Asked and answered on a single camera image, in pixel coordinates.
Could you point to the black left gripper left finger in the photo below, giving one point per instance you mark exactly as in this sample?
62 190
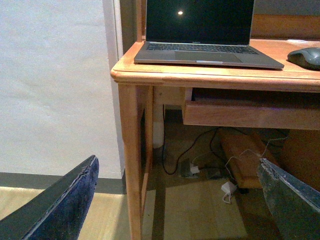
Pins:
57 213

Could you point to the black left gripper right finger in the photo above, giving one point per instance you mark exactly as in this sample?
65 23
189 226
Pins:
294 205

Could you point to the wooden pull-out keyboard tray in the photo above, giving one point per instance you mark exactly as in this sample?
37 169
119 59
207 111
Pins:
251 108

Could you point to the grey computer mouse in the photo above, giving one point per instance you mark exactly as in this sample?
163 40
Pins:
307 58

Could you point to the white power adapter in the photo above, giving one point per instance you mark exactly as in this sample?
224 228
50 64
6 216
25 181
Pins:
228 188

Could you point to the wooden board under desk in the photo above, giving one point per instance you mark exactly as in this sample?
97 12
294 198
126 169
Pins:
243 153

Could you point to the grey power strip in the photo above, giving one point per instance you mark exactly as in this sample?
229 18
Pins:
189 170

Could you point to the wooden desk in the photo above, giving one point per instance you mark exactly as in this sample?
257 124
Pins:
140 87

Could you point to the grey open laptop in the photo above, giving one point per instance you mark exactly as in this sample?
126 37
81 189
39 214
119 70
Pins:
201 32

